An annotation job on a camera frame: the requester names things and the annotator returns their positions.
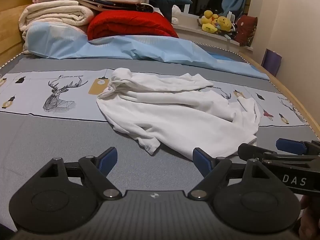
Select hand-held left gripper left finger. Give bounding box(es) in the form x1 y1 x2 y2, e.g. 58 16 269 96
37 147 123 201

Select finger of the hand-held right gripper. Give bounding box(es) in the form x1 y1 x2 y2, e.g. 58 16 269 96
276 138 320 156
237 143 320 166

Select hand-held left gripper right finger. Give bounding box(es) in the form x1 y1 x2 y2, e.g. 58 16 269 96
187 147 275 202

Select white t-shirt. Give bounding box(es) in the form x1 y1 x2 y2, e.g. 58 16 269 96
96 67 262 161

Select person's right hand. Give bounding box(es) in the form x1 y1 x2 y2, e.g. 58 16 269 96
294 194 320 240

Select purple box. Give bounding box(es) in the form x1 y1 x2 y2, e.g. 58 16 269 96
261 49 283 78

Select light blue sheet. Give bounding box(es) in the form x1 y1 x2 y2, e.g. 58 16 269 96
24 21 270 80

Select dark red cushion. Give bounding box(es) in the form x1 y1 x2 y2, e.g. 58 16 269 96
234 14 258 47

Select white windowsill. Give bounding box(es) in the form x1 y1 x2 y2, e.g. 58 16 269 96
172 22 253 48

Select yellow plush toy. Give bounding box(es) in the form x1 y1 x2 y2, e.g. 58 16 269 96
216 16 233 34
200 10 219 34

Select red folded blanket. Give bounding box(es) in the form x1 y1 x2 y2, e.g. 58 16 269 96
87 10 179 41

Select white plush toy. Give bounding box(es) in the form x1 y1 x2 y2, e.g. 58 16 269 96
171 5 182 24

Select dark star-print folded blanket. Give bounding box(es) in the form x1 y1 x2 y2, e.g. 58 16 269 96
40 0 154 13

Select cream folded blanket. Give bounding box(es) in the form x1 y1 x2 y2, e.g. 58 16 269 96
19 0 102 53

